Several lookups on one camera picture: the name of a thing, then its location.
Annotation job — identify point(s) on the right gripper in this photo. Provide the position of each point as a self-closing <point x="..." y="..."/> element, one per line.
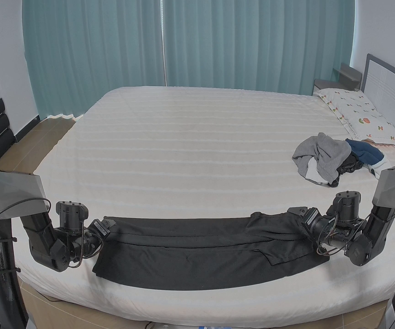
<point x="322" y="233"/>

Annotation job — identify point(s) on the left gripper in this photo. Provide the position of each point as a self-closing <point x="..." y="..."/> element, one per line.
<point x="92" y="244"/>

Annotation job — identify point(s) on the black T-shirt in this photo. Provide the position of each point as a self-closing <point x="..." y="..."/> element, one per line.
<point x="183" y="252"/>

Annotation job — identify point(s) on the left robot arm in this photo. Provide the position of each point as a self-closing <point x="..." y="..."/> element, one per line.
<point x="12" y="183"/>

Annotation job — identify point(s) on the pile of clothes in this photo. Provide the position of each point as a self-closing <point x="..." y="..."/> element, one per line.
<point x="327" y="149"/>

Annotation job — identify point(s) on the bed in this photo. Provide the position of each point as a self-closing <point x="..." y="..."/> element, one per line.
<point x="183" y="142"/>

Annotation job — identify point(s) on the white printed pillow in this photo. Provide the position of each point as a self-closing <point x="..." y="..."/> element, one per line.
<point x="358" y="110"/>

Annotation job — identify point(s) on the grey bedside table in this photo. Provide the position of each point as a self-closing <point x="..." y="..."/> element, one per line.
<point x="338" y="77"/>

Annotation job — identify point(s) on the blue-green curtain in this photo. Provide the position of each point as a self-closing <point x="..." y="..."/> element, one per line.
<point x="252" y="33"/>
<point x="91" y="46"/>

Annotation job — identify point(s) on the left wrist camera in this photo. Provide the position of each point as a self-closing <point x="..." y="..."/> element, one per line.
<point x="99" y="229"/>

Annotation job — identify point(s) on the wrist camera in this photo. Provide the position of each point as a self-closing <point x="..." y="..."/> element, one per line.
<point x="99" y="229"/>
<point x="311" y="218"/>

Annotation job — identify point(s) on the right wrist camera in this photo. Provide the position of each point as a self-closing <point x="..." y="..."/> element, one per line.
<point x="311" y="218"/>

